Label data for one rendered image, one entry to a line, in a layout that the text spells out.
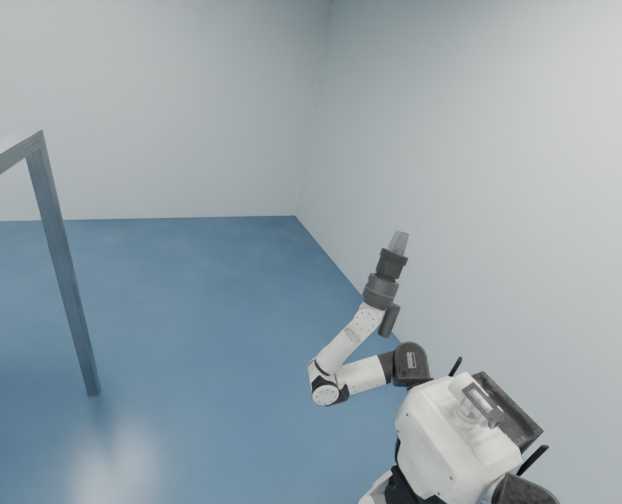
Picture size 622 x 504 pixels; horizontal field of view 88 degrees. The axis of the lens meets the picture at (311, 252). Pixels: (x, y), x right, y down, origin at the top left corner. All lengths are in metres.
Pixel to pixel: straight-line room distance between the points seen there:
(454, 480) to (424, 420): 0.13
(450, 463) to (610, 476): 1.64
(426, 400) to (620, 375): 1.43
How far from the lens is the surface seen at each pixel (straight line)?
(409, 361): 1.06
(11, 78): 4.33
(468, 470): 0.96
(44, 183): 1.79
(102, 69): 4.19
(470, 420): 0.97
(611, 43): 2.32
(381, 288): 0.90
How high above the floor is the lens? 2.07
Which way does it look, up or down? 30 degrees down
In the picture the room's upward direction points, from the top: 12 degrees clockwise
